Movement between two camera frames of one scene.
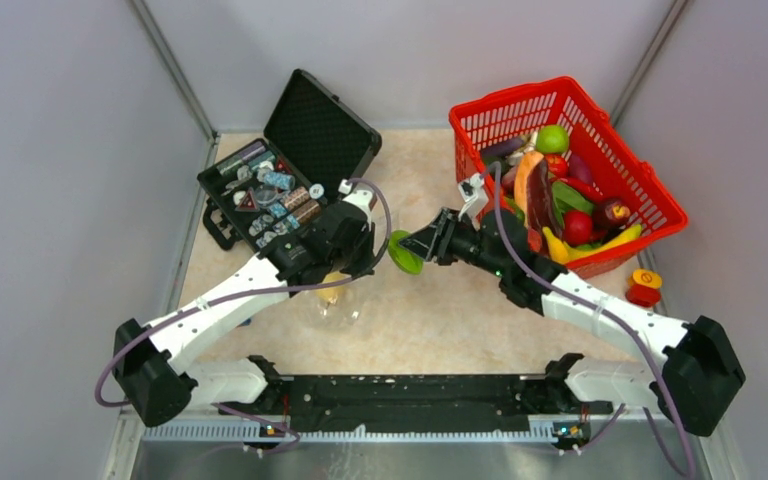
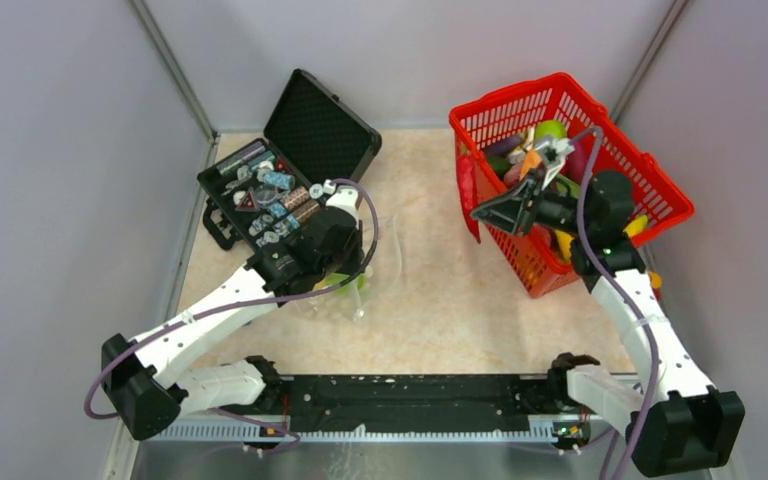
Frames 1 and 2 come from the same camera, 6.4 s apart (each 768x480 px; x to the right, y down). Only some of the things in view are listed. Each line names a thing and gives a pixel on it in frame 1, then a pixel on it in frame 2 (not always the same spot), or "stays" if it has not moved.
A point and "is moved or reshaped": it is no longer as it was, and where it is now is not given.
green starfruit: (403, 257) is moved or reshaped
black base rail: (417, 405) stays
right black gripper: (434, 241) -> (506, 211)
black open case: (314, 142) stays
